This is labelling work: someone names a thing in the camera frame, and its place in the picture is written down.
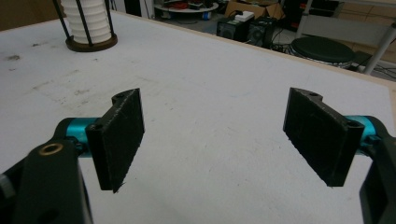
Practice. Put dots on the white power adapter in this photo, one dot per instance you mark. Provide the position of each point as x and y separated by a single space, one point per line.
244 16

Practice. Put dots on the cardboard box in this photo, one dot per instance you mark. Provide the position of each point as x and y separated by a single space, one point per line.
264 9

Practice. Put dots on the white desk frame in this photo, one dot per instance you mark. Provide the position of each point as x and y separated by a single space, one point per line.
342 29

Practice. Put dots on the black equipment box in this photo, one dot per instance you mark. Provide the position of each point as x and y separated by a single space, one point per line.
263 34
230 30

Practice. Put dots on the black round stool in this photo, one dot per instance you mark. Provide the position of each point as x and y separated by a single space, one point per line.
322 49

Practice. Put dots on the stack of white ribbed cups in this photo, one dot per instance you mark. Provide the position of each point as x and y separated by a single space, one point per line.
99 21

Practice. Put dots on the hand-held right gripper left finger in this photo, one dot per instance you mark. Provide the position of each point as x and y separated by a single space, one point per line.
116 140

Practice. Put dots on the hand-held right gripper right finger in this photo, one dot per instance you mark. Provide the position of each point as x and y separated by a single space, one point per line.
317 140

